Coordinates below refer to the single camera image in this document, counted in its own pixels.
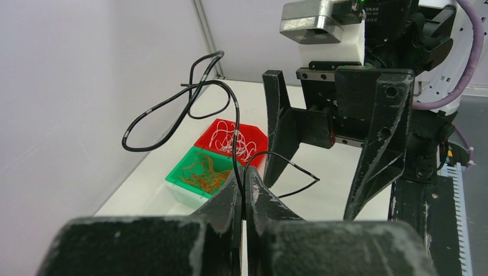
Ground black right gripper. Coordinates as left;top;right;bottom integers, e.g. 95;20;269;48
262;62;415;220

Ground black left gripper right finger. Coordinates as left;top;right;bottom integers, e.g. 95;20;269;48
243;167;437;275

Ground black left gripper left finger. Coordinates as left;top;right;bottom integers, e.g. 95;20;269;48
37;174;242;275

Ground orange cables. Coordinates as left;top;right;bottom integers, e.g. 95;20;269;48
178;152;233;195

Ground white cables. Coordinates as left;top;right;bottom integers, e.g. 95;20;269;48
208;120;258;161

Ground clear plastic bin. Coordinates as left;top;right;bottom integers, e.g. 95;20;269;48
143;183;207;216

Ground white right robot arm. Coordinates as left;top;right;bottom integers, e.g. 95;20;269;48
262;1;487;220

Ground green plastic bin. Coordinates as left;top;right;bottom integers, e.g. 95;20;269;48
165;147;234;198

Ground red plastic bin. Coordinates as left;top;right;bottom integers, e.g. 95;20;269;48
194;118;268;167

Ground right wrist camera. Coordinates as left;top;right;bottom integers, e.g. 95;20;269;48
279;0;365;67

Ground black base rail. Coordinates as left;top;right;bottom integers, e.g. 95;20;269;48
388;163;473;275

